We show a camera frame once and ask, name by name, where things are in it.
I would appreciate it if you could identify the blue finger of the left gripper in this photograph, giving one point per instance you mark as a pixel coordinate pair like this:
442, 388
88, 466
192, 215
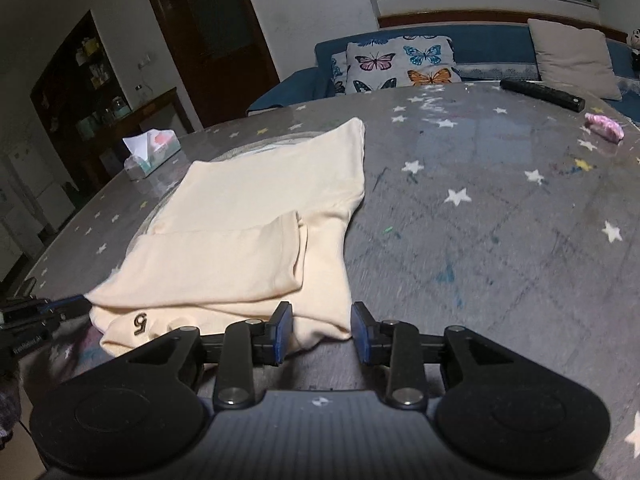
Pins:
65, 300
32, 313

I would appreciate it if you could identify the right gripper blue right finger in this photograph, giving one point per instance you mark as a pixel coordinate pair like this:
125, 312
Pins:
397, 346

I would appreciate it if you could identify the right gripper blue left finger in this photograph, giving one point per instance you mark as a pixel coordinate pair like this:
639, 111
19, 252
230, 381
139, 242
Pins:
245, 345

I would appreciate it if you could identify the cream hoodie sweatshirt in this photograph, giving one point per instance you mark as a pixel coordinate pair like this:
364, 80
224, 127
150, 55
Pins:
237, 238

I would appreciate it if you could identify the left hand in knit glove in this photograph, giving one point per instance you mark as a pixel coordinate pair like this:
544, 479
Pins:
10, 407

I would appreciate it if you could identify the white refrigerator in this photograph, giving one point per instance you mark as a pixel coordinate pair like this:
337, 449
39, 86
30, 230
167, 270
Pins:
34, 184

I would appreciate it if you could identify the grey star pattern table mat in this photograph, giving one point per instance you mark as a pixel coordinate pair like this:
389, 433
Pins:
483, 208

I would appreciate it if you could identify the tissue box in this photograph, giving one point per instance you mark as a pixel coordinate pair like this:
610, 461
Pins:
148, 151

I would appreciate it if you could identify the dark wooden sideboard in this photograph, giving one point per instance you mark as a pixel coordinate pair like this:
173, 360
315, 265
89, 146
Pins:
126, 126

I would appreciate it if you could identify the butterfly print pillow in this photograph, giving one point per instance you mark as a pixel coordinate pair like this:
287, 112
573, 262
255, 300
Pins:
405, 61

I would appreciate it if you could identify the black remote control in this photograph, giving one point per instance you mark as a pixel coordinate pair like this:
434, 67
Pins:
543, 93

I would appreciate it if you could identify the blue sofa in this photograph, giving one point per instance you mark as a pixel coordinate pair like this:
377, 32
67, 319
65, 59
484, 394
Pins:
491, 52

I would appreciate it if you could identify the pink wrapped packet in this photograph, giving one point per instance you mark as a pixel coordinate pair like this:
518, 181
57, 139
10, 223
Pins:
605, 127

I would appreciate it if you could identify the dark wooden door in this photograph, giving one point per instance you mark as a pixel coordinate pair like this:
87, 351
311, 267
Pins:
220, 53

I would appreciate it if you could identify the beige cushion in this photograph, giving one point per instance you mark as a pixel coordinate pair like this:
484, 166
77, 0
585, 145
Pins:
579, 57

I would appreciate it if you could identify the panda plush toy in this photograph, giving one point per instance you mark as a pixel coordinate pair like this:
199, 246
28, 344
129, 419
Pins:
634, 39

